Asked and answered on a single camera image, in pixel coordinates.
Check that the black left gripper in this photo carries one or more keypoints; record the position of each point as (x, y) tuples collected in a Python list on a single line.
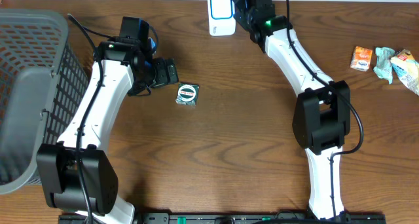
[(162, 64)]

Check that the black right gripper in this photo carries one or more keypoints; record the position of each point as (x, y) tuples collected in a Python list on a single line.
[(238, 18)]

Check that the orange tissue pack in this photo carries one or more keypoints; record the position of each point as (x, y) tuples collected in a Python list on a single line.
[(361, 58)]

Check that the mint green wipes pack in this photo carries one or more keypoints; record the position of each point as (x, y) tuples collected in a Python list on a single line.
[(383, 68)]

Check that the yellow snack bag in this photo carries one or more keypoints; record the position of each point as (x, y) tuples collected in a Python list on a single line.
[(406, 68)]

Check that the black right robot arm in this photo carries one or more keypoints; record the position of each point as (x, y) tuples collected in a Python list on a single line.
[(321, 119)]

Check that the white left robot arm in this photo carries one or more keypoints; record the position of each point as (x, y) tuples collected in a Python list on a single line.
[(75, 172)]

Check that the white barcode scanner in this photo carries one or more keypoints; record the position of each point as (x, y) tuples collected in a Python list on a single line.
[(221, 17)]

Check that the grey plastic mesh basket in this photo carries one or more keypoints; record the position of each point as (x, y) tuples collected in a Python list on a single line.
[(42, 85)]

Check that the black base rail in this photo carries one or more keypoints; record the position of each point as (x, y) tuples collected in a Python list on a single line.
[(283, 217)]

